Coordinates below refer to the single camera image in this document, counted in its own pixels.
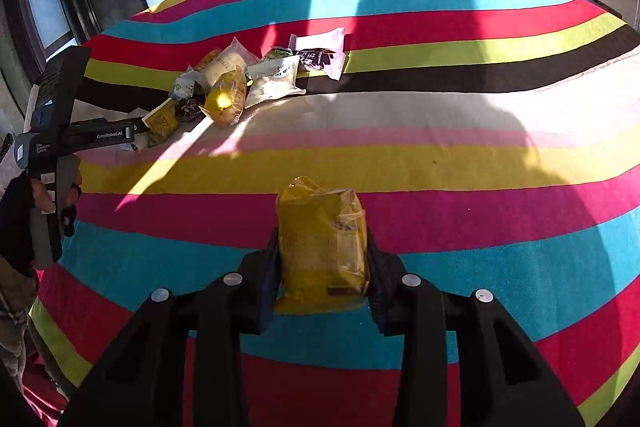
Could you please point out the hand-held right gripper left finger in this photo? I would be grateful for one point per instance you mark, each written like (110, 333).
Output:
(269, 269)

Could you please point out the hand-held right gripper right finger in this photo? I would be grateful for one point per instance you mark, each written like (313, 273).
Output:
(376, 277)

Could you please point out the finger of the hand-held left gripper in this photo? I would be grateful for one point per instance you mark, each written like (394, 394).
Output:
(125, 130)

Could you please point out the small yellow snack packet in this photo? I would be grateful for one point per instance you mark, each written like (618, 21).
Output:
(162, 122)

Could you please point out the person's left forearm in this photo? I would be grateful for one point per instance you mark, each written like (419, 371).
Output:
(15, 302)

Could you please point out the person's left hand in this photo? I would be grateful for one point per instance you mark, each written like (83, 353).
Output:
(42, 199)

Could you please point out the small dark snack packet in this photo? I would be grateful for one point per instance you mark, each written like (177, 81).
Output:
(190, 108)

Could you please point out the grey-green snack packet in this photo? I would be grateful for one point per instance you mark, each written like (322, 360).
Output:
(186, 83)

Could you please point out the clear yellow cake packet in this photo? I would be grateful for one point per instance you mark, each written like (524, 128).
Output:
(225, 99)

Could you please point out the orange snack packet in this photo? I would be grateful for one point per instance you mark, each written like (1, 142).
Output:
(206, 59)

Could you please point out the striped colourful tablecloth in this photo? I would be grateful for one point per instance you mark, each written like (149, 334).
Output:
(400, 167)

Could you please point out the white and green snack packet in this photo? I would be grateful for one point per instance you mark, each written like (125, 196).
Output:
(274, 79)

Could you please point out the dark green snack packet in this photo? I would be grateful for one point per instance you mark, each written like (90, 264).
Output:
(277, 53)

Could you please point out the pink snack packet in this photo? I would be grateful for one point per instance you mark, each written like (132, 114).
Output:
(320, 49)

